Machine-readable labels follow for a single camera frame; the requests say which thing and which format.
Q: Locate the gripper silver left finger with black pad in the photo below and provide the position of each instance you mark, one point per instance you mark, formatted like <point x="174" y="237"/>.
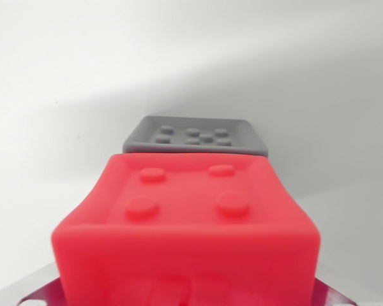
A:
<point x="48" y="294"/>

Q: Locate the red cube with studs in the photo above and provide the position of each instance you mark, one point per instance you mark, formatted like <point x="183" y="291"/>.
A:
<point x="185" y="248"/>

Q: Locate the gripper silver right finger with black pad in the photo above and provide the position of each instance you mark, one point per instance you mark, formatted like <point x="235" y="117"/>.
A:
<point x="330" y="294"/>

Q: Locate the grey cube with studs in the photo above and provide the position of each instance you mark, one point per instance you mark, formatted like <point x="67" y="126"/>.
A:
<point x="140" y="141"/>

